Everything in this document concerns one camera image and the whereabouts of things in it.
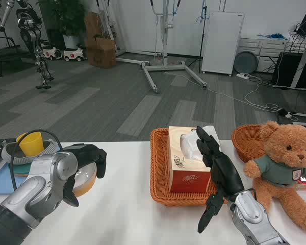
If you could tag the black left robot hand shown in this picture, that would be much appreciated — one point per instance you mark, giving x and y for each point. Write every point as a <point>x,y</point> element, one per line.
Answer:
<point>88,153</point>

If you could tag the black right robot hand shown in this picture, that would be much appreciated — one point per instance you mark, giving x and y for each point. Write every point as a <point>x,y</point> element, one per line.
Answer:
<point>225,173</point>

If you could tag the white plastic bowl orange outside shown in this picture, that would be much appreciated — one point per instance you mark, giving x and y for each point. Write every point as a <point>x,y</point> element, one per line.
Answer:
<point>88,178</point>

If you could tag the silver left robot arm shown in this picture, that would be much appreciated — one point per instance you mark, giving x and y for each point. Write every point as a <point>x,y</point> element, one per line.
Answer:
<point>40,189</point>

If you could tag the grey woven bowl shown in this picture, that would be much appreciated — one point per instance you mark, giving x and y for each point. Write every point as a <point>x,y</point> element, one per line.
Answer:
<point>7,155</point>

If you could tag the round orange wicker basket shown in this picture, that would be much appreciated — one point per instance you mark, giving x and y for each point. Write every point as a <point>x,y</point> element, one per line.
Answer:
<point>244,143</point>

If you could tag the red wood-print tissue box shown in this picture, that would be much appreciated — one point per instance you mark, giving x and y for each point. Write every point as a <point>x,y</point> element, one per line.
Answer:
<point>188,178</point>

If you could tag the yellow plastic cup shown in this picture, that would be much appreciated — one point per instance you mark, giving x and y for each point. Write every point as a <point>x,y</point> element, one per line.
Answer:
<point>31,145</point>

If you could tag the rectangular orange wicker basket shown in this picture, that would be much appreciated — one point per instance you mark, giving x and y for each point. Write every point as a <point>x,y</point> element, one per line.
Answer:
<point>159,166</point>

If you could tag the teal plate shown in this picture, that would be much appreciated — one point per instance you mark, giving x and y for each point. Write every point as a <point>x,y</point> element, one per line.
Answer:
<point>21,169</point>

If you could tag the brown teddy bear green shirt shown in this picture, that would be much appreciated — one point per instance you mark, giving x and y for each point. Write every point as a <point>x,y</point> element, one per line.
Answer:
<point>288,145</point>

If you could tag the tan wooden plate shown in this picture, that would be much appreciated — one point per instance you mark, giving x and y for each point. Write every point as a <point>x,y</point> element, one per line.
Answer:
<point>21,175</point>

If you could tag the black white power adapter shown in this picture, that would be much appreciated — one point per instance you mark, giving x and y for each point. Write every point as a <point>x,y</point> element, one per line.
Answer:
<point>286,113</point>

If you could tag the light blue tray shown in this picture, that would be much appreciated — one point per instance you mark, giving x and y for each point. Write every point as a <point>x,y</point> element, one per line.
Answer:
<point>0,183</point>

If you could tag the white power strip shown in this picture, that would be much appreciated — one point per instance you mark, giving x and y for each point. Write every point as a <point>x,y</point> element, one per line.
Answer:
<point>242,75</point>

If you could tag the white toy car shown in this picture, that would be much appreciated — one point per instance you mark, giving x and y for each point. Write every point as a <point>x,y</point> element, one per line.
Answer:
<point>75,54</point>
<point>51,52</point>

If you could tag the brown cardboard box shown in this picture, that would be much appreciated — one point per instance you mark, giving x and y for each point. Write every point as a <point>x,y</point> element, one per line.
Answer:
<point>93,25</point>
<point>102,53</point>

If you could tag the grey round disc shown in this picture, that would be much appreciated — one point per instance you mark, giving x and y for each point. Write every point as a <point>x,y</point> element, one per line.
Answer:
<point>246,62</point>

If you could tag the black computer tower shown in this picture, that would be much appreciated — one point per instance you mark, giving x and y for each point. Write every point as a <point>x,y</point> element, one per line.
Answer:
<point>286,69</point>

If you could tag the white rolling cabinet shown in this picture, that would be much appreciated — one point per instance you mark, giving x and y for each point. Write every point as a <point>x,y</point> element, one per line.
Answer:
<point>222,43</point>

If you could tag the white standing desk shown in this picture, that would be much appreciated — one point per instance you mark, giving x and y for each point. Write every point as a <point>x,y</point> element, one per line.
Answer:
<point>302,66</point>

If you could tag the white drawer cabinet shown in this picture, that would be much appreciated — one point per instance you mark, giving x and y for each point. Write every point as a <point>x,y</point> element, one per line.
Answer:
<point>267,48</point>

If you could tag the silver black humanoid robot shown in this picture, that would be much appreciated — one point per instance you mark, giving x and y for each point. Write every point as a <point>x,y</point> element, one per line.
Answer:
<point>28,30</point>

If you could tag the potted green plant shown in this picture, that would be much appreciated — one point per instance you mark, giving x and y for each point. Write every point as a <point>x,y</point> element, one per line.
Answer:
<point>66,18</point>

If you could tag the black tripod stand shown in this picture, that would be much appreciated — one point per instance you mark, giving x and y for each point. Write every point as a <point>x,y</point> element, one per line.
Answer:
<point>202,38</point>

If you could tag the white wheeled lift frame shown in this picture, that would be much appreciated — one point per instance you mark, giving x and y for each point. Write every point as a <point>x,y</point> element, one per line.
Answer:
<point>165,67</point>

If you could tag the black bench frame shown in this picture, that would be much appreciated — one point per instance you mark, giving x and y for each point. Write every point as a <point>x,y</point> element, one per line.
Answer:
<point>2,54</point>

